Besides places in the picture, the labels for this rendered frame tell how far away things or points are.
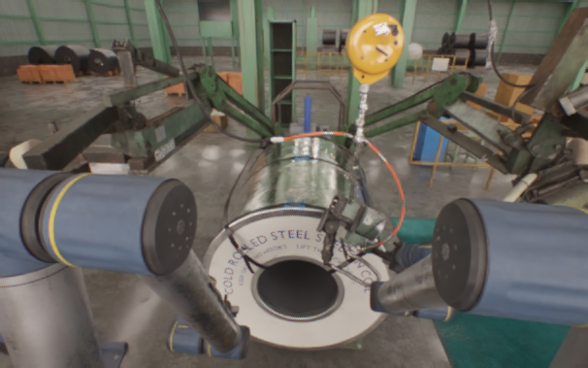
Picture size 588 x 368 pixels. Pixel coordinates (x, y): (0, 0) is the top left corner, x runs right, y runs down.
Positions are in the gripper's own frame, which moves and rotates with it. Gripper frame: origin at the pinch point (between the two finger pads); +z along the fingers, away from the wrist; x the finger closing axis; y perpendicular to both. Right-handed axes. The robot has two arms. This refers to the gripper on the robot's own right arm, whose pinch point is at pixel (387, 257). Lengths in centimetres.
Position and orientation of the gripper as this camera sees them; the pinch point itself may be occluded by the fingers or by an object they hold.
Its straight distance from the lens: 147.8
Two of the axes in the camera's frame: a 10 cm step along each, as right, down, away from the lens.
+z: -2.0, 2.4, 9.5
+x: -4.1, 8.6, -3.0
